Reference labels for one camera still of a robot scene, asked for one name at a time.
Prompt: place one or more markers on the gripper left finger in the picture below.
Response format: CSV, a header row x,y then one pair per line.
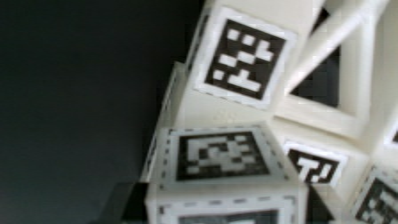
x,y
125,208

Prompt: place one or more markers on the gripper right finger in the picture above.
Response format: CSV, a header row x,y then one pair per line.
x,y
319,215

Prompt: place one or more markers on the white tagged cube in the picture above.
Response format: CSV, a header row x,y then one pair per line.
x,y
376,205
225,180

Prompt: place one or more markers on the white chair seat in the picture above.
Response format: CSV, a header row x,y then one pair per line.
x,y
328,158

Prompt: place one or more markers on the white chair back frame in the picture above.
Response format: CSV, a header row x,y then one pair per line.
x,y
264,41

